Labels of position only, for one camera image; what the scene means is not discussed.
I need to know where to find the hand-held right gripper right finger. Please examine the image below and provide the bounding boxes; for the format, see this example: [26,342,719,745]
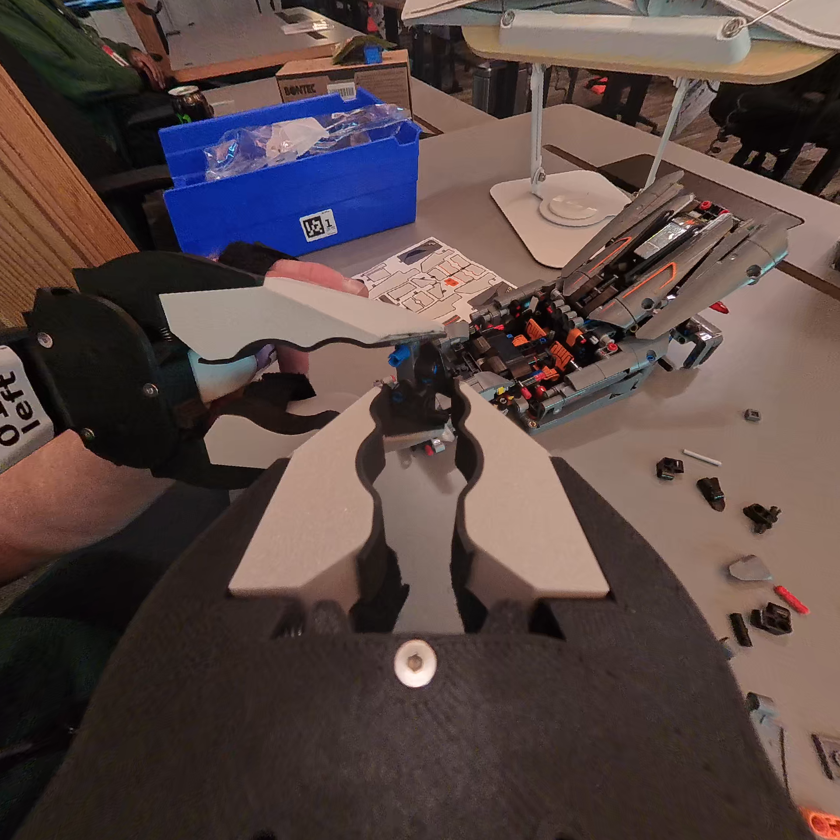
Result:
[450,379,612,634]

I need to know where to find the small black lego subassembly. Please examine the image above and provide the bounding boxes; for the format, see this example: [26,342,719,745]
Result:
[374,338,463,460]

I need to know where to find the lego instruction booklet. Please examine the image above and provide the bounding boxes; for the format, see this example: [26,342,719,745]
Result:
[400,0,840,52]

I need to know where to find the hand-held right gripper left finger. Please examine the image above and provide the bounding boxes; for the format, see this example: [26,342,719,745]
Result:
[227,386,408,634]

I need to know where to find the scattered loose lego pieces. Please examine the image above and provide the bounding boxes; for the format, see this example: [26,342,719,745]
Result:
[655,407,840,837]

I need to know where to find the clear plastic bags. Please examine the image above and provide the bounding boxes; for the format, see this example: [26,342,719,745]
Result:
[203,105,414,183]

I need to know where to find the person's left hand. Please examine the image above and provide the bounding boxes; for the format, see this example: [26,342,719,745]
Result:
[266,258,370,376]

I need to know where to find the white sticker sheet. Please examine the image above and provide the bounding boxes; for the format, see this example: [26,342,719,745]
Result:
[351,236,519,326]

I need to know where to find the green and blue small object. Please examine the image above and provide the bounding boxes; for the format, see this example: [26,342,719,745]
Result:
[331,36,398,65]

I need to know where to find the blue plastic bin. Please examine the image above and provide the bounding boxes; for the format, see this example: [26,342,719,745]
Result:
[159,88,422,258]

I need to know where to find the wooden cabinet side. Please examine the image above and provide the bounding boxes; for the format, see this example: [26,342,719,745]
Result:
[0,66,139,329]

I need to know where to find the brown cardboard box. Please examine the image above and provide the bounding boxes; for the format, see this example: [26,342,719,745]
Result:
[276,49,414,122]

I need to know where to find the black office chair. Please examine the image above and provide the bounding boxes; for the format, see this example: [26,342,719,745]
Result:
[712,69,840,194]

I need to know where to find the person's left forearm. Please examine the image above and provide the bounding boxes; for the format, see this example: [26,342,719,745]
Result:
[0,430,181,588]

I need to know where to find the grey orange lego car model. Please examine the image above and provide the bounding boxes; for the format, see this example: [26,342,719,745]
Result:
[446,169,791,435]

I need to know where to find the background table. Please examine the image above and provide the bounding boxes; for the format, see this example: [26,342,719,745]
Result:
[125,0,362,83]

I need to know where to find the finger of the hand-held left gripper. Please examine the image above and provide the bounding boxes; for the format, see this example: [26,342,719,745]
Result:
[159,277,448,364]
[203,406,342,471]

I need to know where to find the dark drink can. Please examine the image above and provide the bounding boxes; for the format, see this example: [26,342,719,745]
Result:
[168,84,214,126]

